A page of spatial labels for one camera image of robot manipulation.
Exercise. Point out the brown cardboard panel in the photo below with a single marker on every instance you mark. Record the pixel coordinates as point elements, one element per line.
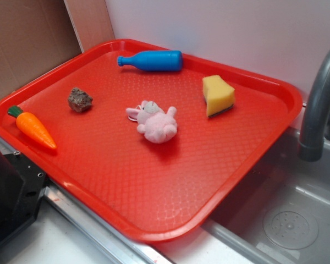
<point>35,37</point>

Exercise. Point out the red plastic tray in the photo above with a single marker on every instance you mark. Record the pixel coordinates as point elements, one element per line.
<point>149,192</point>

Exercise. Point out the brown rock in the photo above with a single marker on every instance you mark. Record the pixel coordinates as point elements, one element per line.
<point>79,100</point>

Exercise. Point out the pink plush bunny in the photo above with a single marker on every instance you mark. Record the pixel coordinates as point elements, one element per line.
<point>156,125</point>

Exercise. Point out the grey plastic sink basin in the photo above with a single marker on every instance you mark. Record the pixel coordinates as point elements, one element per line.
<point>280,211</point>

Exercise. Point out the orange toy carrot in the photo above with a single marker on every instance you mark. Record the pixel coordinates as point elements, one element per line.
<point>32,127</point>

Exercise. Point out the grey faucet spout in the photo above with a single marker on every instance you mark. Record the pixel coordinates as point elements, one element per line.
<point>315,126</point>

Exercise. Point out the blue plastic bottle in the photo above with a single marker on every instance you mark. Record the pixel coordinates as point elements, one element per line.
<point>154,61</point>

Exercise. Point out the yellow sponge with green pad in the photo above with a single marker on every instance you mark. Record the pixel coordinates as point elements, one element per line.
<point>218,94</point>

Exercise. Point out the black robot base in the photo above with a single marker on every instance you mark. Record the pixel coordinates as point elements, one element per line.
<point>22,186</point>

